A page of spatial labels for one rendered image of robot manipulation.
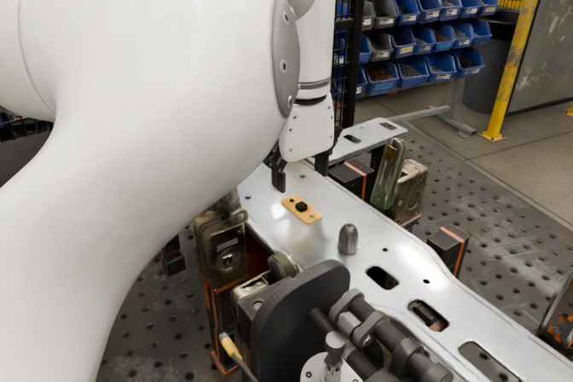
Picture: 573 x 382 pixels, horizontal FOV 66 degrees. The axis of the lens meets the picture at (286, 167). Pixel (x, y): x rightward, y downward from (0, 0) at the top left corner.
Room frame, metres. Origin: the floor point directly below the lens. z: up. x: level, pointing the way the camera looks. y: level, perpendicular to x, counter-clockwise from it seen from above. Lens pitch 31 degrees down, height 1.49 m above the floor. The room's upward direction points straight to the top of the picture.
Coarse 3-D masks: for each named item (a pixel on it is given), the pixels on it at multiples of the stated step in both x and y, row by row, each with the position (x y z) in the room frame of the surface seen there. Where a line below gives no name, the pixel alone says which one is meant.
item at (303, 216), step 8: (288, 200) 0.67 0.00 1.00; (296, 200) 0.67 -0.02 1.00; (288, 208) 0.65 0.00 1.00; (296, 208) 0.65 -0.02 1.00; (304, 208) 0.64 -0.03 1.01; (312, 208) 0.65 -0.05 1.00; (296, 216) 0.63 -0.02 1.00; (304, 216) 0.63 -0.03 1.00; (312, 216) 0.63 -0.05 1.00; (320, 216) 0.63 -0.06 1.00
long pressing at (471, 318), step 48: (240, 192) 0.70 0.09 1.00; (288, 192) 0.70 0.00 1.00; (336, 192) 0.70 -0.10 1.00; (288, 240) 0.56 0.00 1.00; (336, 240) 0.56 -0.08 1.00; (384, 240) 0.56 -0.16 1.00; (432, 288) 0.46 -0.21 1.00; (432, 336) 0.38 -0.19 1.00; (480, 336) 0.38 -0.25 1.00; (528, 336) 0.38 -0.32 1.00
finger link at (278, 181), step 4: (268, 160) 0.60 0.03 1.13; (268, 164) 0.60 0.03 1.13; (272, 164) 0.60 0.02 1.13; (276, 164) 0.61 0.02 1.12; (272, 168) 0.60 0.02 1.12; (272, 172) 0.62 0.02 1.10; (284, 172) 0.61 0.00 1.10; (272, 176) 0.62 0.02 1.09; (276, 176) 0.61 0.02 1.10; (280, 176) 0.61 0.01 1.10; (284, 176) 0.61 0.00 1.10; (272, 180) 0.62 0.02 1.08; (276, 180) 0.61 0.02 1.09; (280, 180) 0.61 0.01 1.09; (284, 180) 0.61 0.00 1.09; (272, 184) 0.62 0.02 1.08; (276, 184) 0.61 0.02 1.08; (280, 184) 0.61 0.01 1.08; (284, 184) 0.61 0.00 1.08; (276, 188) 0.62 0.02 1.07; (280, 188) 0.61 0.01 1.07; (284, 188) 0.61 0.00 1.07; (284, 192) 0.61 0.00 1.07
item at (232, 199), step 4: (236, 188) 0.55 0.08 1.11; (232, 192) 0.55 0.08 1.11; (236, 192) 0.55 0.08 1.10; (224, 196) 0.55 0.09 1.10; (228, 196) 0.55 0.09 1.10; (232, 196) 0.55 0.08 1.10; (236, 196) 0.55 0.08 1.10; (220, 200) 0.57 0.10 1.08; (224, 200) 0.55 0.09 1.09; (228, 200) 0.55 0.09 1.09; (232, 200) 0.55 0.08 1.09; (236, 200) 0.55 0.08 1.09; (228, 204) 0.55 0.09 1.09; (232, 204) 0.55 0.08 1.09; (236, 204) 0.55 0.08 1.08; (240, 204) 0.56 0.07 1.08; (228, 208) 0.55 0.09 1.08; (232, 208) 0.55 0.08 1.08; (224, 216) 0.57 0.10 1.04
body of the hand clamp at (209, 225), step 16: (208, 224) 0.54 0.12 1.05; (224, 224) 0.56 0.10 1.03; (240, 224) 0.54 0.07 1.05; (208, 240) 0.51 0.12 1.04; (224, 240) 0.53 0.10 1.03; (240, 240) 0.54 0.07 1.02; (208, 256) 0.52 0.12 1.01; (224, 256) 0.53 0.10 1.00; (240, 256) 0.54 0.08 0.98; (208, 272) 0.52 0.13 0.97; (224, 272) 0.52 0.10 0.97; (240, 272) 0.54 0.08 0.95; (208, 288) 0.55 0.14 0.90; (224, 288) 0.52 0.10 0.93; (224, 304) 0.53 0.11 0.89; (224, 320) 0.52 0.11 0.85; (224, 352) 0.52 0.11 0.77; (224, 368) 0.52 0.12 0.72; (240, 368) 0.53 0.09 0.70
